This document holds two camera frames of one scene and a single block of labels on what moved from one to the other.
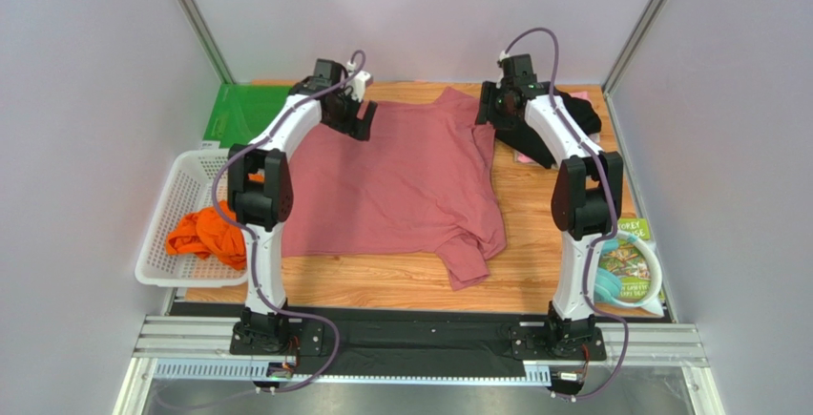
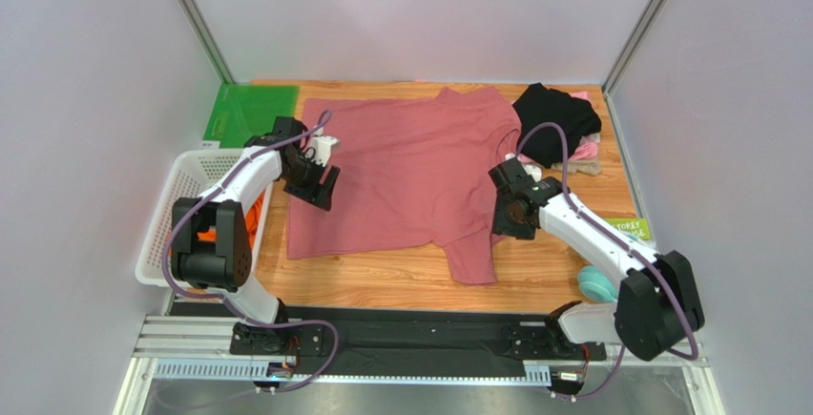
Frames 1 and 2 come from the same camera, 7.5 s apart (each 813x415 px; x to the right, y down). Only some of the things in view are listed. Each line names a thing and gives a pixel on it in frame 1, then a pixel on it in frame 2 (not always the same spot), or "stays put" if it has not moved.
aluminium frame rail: (677, 346) stays put
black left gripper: (354, 126) to (317, 194)
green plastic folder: (239, 110) stays put
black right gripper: (573, 115) to (503, 222)
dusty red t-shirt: (425, 184) stays put
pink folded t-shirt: (524, 157) stays put
